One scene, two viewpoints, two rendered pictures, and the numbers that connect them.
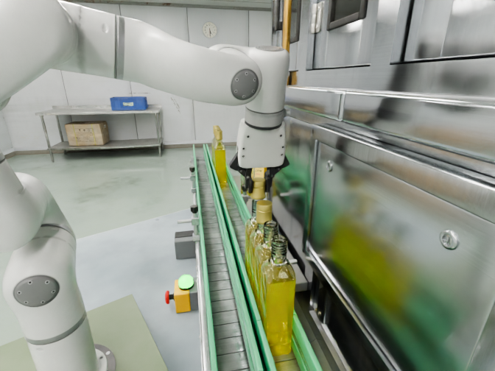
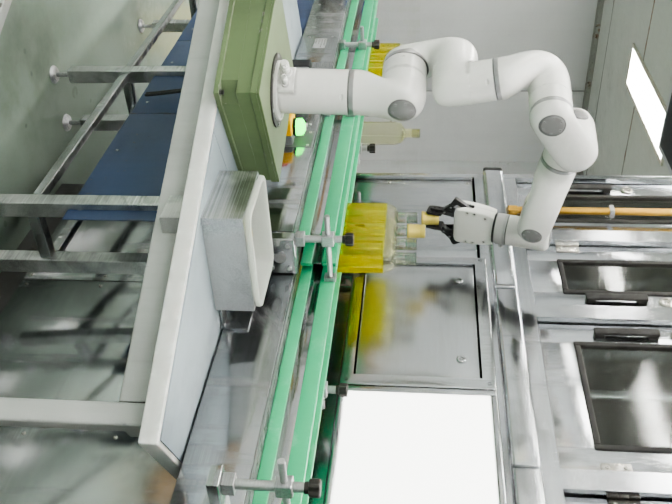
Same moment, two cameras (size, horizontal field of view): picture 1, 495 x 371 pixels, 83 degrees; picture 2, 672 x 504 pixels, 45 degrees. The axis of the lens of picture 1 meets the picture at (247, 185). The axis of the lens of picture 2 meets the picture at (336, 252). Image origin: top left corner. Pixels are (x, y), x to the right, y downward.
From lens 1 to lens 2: 1.54 m
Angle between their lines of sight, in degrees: 29
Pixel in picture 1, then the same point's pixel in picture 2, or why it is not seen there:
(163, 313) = not seen: hidden behind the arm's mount
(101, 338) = not seen: hidden behind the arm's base
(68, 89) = not seen: outside the picture
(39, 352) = (337, 96)
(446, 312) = (424, 364)
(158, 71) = (545, 190)
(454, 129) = (512, 352)
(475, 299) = (441, 372)
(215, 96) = (526, 220)
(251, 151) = (471, 220)
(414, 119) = (511, 335)
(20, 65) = (558, 157)
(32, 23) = (576, 165)
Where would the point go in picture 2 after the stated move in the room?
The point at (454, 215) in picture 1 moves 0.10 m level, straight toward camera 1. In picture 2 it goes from (474, 359) to (477, 353)
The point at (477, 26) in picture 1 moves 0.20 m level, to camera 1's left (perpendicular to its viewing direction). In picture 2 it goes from (555, 354) to (563, 276)
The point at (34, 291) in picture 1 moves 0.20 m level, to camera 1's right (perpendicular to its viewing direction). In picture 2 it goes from (403, 111) to (402, 202)
